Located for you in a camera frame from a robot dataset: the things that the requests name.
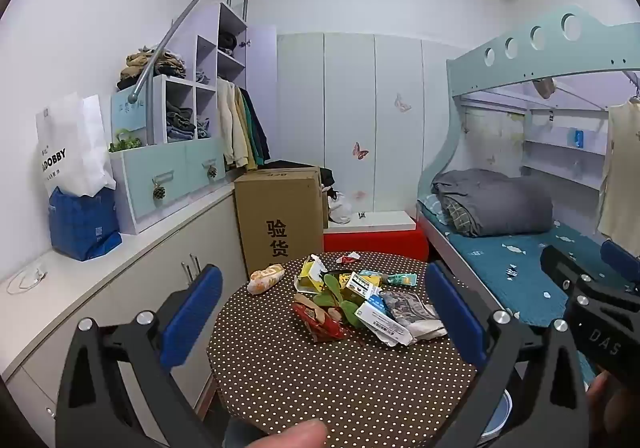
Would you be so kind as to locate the pink butterfly sticker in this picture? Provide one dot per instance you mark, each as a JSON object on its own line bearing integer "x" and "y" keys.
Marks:
{"x": 360, "y": 151}

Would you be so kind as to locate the folded dark clothes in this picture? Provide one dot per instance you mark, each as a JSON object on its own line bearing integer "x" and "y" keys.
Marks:
{"x": 180, "y": 121}

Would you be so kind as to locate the folded blue clothes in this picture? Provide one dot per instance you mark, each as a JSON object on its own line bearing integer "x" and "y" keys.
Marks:
{"x": 203, "y": 127}

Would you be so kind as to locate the brown hanging object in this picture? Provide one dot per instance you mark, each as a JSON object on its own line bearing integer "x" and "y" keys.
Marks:
{"x": 544, "y": 87}

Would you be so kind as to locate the pale butterfly sticker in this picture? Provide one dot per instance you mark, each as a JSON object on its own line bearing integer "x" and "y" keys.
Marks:
{"x": 402, "y": 103}

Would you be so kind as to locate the dark hanging garment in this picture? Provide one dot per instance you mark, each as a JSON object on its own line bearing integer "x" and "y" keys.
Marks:
{"x": 260, "y": 138}

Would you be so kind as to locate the cream hanging shirt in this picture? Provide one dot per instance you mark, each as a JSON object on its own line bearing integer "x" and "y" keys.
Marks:
{"x": 620, "y": 168}

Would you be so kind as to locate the red white wrapper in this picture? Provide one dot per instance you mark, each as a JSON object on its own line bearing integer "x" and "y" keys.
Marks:
{"x": 348, "y": 258}

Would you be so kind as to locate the white paper bag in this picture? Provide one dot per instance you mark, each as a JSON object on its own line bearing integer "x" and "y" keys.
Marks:
{"x": 75, "y": 143}

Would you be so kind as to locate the white plastic bag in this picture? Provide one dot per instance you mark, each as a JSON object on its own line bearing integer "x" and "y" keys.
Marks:
{"x": 340, "y": 210}

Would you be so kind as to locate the small faint butterfly sticker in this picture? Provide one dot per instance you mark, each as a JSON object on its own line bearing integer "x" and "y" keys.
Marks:
{"x": 358, "y": 194}

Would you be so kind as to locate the white medicine box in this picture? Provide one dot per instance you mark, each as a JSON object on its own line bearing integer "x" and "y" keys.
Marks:
{"x": 380, "y": 320}

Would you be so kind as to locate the mint bunk bed frame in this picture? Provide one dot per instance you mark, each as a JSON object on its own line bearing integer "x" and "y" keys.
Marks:
{"x": 522, "y": 64}

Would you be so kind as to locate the yellow white carton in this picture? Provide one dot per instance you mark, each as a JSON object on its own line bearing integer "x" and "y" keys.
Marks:
{"x": 310, "y": 278}

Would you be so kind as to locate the red snack packet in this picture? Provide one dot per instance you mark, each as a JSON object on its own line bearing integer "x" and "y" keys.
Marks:
{"x": 325, "y": 325}

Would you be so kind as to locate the grey duvet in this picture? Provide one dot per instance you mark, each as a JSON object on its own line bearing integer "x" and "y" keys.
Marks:
{"x": 500, "y": 203}

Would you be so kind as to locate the white wardrobe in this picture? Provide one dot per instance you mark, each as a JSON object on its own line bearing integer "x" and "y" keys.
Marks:
{"x": 350, "y": 93}

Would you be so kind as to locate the green hanging garment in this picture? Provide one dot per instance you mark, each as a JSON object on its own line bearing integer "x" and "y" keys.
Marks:
{"x": 248, "y": 133}

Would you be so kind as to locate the red storage bench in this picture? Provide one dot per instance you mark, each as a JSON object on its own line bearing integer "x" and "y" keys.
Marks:
{"x": 375, "y": 240}

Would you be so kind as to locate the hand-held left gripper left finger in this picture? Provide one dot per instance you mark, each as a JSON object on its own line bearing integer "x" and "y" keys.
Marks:
{"x": 192, "y": 313}

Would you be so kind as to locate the cardboard box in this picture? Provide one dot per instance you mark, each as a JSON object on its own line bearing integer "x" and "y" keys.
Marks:
{"x": 280, "y": 208}

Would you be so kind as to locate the stair shelf cabinet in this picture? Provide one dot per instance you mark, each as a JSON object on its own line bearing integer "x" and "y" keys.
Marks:
{"x": 150, "y": 193}

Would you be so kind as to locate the person's left hand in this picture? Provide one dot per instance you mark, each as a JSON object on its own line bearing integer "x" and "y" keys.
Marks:
{"x": 292, "y": 435}

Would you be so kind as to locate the grey metal handrail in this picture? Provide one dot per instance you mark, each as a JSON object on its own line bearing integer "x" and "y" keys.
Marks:
{"x": 150, "y": 63}

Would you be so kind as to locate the white basin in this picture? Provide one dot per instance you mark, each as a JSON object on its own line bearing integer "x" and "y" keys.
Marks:
{"x": 497, "y": 415}

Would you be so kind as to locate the black folded clothes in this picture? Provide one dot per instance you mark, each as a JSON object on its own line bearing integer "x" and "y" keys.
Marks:
{"x": 227, "y": 42}

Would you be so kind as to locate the lilac cabinet door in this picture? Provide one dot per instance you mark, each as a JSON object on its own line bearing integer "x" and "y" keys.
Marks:
{"x": 262, "y": 93}

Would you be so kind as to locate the small blue box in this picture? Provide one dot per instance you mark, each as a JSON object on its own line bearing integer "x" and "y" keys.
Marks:
{"x": 579, "y": 138}

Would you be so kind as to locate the person's right hand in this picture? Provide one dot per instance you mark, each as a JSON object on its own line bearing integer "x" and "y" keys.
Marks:
{"x": 598, "y": 400}

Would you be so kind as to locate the green plant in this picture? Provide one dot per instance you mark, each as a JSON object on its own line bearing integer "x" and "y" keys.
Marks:
{"x": 125, "y": 143}

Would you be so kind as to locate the light blue pillow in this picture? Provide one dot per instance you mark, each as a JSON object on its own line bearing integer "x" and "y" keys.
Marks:
{"x": 430, "y": 208}

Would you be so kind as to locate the grey printed packet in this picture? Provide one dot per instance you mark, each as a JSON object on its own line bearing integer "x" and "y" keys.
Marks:
{"x": 410, "y": 305}

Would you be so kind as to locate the green leaf scraps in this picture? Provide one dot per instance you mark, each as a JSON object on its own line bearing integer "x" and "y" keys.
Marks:
{"x": 332, "y": 288}

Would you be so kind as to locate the orange bread wrapper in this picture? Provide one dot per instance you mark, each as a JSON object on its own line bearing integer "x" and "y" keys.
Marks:
{"x": 265, "y": 278}

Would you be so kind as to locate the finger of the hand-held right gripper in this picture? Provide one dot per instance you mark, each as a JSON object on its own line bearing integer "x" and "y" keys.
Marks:
{"x": 617, "y": 258}
{"x": 560, "y": 268}

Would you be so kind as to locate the cream hanging jacket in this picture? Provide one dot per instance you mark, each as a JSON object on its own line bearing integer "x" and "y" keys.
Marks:
{"x": 231, "y": 128}

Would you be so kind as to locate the blue patterned bed sheet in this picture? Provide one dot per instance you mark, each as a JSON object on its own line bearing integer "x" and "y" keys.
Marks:
{"x": 500, "y": 268}

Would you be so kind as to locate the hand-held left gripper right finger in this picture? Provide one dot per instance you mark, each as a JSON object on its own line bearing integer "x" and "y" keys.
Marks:
{"x": 452, "y": 313}

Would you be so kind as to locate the beige low cabinet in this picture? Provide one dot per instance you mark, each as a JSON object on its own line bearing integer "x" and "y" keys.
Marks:
{"x": 150, "y": 278}

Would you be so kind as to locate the pile of brown clothes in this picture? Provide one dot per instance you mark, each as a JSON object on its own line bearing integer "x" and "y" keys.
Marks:
{"x": 170, "y": 64}

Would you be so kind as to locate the white tissue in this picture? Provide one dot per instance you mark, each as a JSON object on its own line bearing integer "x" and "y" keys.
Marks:
{"x": 430, "y": 328}

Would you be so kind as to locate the blue bag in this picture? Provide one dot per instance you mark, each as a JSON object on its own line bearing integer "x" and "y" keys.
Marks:
{"x": 80, "y": 228}

